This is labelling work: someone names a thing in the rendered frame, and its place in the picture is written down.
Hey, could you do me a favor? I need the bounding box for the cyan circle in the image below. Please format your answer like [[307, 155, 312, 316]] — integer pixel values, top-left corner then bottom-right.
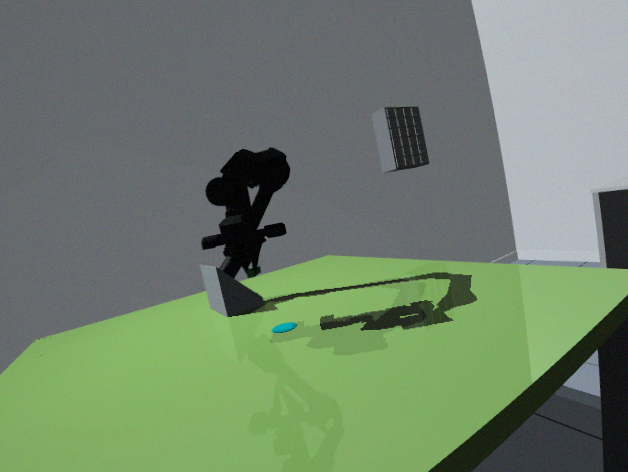
[[271, 322, 296, 333]]

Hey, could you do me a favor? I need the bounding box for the green rectangular post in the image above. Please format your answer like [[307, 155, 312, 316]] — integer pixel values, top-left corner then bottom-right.
[[246, 266, 261, 278]]

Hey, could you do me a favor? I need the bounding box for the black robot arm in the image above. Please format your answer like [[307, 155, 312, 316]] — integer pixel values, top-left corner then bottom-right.
[[205, 148, 290, 279]]

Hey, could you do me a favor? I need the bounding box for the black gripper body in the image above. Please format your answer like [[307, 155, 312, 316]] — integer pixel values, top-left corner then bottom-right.
[[201, 203, 287, 250]]

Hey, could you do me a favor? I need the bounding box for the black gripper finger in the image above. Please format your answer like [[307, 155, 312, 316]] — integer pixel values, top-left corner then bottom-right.
[[248, 239, 266, 273], [225, 243, 248, 273]]

